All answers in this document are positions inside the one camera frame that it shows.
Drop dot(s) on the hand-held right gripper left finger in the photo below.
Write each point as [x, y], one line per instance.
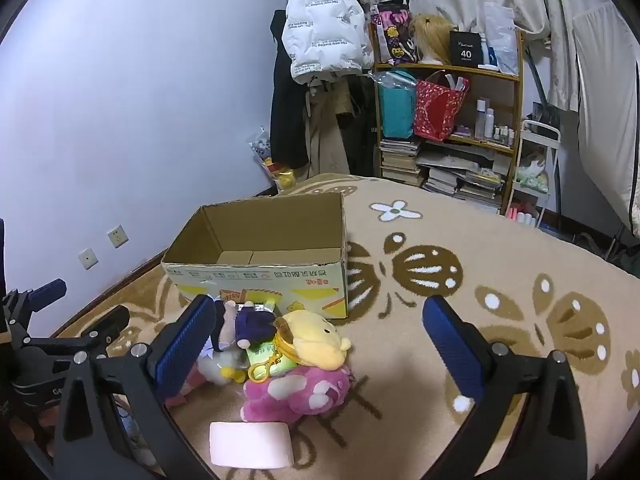
[184, 347]

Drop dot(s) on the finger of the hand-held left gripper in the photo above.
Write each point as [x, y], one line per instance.
[47, 292]
[105, 325]

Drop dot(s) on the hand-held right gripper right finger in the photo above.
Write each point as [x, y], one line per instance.
[450, 347]

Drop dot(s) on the purple plush doll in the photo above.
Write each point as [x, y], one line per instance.
[252, 327]

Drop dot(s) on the pink plush bear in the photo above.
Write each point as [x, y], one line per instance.
[295, 395]

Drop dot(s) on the yellow plush toy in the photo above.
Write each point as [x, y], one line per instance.
[315, 340]

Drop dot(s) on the printed cardboard box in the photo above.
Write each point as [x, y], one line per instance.
[300, 280]

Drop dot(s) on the pale pink soft roll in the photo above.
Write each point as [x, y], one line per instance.
[250, 445]

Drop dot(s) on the person's left hand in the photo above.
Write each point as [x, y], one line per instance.
[37, 427]

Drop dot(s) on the white flower plush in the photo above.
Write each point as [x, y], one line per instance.
[215, 366]

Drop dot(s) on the green tissue pack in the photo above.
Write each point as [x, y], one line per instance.
[262, 356]

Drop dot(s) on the yellow plastic carabiner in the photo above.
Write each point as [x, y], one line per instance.
[273, 360]

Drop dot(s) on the beige patterned blanket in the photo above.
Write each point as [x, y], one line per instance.
[500, 260]

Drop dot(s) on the messy pile of magazines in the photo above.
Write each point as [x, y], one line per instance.
[465, 180]

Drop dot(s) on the pale green bundle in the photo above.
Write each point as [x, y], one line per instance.
[532, 172]

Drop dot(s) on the stack of old books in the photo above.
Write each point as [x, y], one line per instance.
[400, 160]

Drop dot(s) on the plastic bag with yellow toys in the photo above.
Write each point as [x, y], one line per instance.
[285, 175]

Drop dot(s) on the row of cosmetic bottles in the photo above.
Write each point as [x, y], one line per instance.
[480, 120]

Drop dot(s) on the dark hanging clothes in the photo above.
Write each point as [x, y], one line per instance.
[361, 135]

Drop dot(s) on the white metal cart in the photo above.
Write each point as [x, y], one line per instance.
[539, 130]

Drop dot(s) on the red patterned bag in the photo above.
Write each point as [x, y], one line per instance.
[435, 110]

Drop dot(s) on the teal bag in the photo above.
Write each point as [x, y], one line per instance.
[395, 110]

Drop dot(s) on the beige hanging coat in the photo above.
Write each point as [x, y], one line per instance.
[325, 135]

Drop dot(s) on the wooden shelf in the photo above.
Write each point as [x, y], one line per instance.
[518, 110]

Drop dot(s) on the black hanging coat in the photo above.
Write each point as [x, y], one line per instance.
[285, 110]

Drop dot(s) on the white curtain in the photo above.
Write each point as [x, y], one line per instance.
[605, 110]

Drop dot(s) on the black box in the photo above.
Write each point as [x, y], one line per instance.
[465, 52]

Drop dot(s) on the blonde wig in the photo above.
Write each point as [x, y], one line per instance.
[432, 35]

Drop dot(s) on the white plastic bag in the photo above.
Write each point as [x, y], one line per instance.
[500, 35]

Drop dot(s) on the floral tote bag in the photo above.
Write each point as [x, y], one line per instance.
[395, 35]

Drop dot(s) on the white puffer jacket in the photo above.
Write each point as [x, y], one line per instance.
[320, 25]

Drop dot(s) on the white wall socket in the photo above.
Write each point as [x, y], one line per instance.
[88, 259]
[117, 236]

